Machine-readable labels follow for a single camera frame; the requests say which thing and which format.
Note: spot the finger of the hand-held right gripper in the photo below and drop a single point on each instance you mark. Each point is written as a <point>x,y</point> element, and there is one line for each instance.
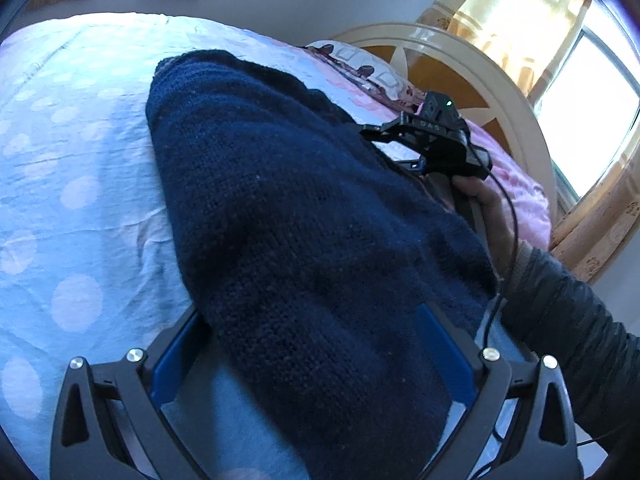
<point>385,130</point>
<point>412,165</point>

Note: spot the large bright window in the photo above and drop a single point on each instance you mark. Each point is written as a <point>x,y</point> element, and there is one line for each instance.
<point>590,110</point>

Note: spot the cream and orange headboard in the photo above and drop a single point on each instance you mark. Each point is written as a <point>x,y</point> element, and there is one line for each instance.
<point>450,57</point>

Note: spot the person's right forearm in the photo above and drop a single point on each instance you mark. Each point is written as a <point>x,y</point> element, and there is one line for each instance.
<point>575,335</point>

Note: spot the navy blue knit sweater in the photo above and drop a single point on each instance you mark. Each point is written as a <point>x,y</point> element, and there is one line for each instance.
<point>300,235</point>

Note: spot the pink polka dot bed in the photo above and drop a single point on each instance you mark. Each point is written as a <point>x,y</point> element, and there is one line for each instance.
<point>75,185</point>

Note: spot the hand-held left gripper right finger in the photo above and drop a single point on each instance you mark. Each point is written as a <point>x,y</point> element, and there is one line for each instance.
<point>450,355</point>

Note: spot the person's right hand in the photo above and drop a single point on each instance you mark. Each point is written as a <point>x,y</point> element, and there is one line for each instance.
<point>497,230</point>

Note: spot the white patterned pillow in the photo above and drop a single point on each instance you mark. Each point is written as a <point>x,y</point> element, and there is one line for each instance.
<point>360,57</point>

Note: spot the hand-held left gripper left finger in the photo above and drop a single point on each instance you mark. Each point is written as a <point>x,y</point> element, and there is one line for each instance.
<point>170,355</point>

